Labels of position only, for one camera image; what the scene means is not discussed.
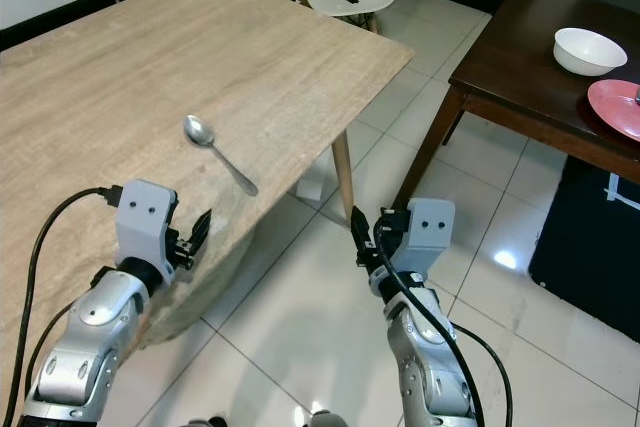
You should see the white bowl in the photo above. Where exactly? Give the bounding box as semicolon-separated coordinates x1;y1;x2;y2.
553;28;629;78

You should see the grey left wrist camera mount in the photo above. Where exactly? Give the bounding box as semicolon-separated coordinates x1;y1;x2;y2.
117;180;182;270

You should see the dark brown wooden table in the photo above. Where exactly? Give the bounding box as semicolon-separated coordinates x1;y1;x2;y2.
390;0;640;214

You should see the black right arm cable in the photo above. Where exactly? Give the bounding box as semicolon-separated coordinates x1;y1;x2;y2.
372;235;513;427

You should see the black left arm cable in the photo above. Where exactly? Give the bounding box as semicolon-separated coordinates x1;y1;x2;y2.
30;185;123;427

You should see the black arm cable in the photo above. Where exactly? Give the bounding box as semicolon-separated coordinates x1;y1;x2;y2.
372;235;513;427
30;185;123;427

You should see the black floor mat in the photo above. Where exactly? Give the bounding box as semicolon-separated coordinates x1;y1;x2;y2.
528;155;640;314

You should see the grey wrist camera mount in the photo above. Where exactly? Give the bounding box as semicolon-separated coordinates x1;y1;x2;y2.
117;180;182;270
400;197;457;274

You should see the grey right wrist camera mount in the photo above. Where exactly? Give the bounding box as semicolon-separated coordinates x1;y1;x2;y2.
400;197;457;274

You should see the silver metal spoon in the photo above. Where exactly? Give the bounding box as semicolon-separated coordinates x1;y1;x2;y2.
183;115;259;197

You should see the light wooden table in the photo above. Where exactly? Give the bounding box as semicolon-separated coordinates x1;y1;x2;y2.
0;0;416;427

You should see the grey robot right foot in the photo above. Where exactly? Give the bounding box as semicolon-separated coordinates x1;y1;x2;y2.
305;409;353;427

